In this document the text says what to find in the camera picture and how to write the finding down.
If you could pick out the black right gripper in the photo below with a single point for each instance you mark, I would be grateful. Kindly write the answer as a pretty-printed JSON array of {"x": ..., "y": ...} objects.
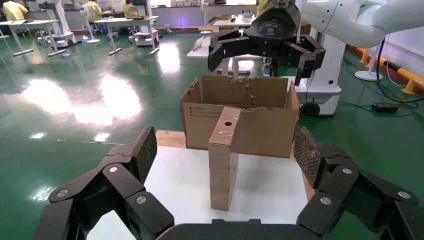
[{"x": 275, "y": 24}]

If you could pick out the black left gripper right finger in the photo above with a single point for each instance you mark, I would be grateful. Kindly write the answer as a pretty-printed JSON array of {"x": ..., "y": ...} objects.
[{"x": 348, "y": 185}]

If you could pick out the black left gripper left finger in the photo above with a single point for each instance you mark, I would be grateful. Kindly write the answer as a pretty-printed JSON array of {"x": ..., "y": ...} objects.
[{"x": 116, "y": 185}]

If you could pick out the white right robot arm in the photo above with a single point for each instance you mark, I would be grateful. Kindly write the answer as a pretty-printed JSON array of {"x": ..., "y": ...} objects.
[{"x": 348, "y": 20}]

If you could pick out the small background cardboard box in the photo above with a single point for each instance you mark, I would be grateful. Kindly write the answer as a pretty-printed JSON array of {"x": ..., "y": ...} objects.
[{"x": 224, "y": 17}]

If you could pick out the big open cardboard box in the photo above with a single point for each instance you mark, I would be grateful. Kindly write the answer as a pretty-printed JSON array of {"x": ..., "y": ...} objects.
[{"x": 265, "y": 132}]

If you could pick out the person in yellow jacket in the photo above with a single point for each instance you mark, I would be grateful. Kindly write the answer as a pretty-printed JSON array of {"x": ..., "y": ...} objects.
[
  {"x": 130, "y": 9},
  {"x": 94, "y": 11},
  {"x": 262, "y": 6},
  {"x": 15, "y": 11}
]

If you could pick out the white robot body with wheel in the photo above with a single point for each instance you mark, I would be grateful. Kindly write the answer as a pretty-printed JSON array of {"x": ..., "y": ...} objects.
[{"x": 328, "y": 76}]

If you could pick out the brown wooden table board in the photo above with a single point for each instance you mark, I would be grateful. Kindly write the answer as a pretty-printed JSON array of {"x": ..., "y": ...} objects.
[{"x": 170, "y": 139}]

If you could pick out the black power adapter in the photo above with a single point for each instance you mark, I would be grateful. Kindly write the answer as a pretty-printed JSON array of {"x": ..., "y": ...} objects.
[{"x": 384, "y": 107}]

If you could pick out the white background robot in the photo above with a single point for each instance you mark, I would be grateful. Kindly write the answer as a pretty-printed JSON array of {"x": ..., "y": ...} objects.
[
  {"x": 61, "y": 31},
  {"x": 145, "y": 34}
]

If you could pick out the white pedestal stand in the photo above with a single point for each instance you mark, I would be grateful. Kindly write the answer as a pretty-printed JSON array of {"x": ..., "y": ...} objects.
[{"x": 367, "y": 75}]

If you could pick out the yellow black guard rail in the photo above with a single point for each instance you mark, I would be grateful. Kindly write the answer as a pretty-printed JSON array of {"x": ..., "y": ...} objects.
[{"x": 409, "y": 74}]

